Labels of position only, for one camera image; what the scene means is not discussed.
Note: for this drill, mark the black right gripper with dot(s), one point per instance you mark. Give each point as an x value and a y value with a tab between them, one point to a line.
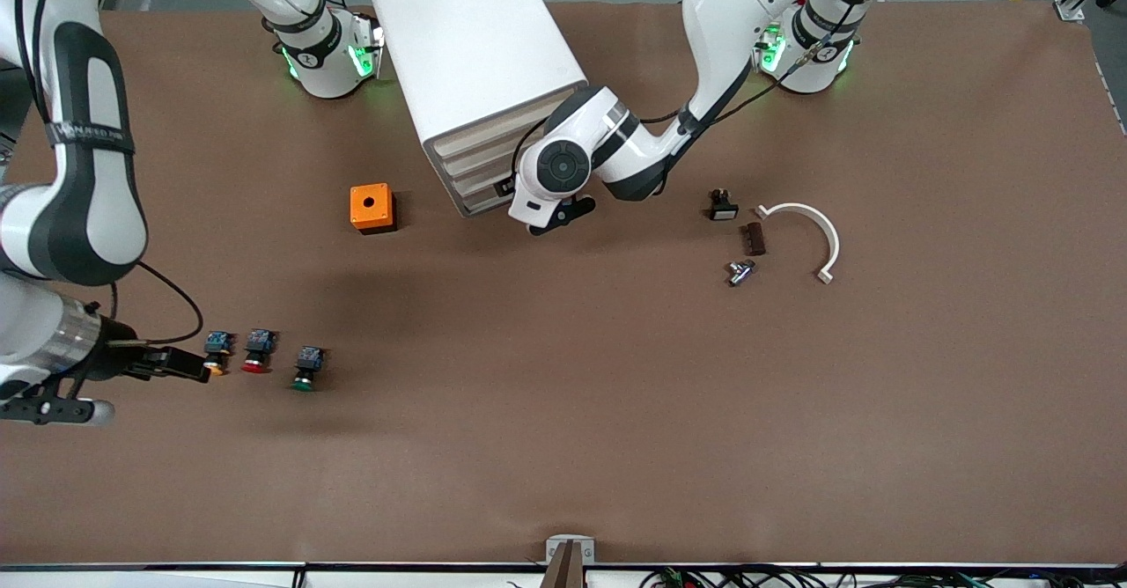
113	353

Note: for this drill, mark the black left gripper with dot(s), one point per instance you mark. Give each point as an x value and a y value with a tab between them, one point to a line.
501	187

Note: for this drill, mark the green push button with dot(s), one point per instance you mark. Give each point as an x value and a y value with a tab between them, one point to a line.
307	366

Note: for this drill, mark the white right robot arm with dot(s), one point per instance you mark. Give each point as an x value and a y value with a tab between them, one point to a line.
88	218

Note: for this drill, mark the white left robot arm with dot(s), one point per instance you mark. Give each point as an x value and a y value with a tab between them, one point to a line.
731	7

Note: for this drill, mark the yellow push button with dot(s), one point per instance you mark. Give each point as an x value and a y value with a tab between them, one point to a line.
220	341

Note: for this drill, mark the red push button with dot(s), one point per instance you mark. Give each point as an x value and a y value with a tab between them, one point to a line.
257	350

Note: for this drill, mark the silver metal fitting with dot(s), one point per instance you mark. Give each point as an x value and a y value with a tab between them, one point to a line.
740	272

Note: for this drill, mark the brown ribbed block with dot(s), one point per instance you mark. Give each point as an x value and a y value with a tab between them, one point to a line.
755	238

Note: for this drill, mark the orange box with hole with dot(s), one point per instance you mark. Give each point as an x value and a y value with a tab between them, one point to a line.
370	208

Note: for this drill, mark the brown table cover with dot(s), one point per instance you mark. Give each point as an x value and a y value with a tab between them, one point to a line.
563	412

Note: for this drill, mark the black switch with white face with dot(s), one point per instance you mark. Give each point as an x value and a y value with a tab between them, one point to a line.
723	209

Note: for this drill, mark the white table edge rail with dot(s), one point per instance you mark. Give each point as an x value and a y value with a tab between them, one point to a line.
176	573

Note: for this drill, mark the white curved bracket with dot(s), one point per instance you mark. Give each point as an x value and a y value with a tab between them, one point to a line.
826	231

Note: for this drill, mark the grey metal bracket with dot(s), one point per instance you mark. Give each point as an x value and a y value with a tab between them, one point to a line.
555	544

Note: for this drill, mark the dark camera pole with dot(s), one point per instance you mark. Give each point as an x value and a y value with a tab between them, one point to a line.
563	570

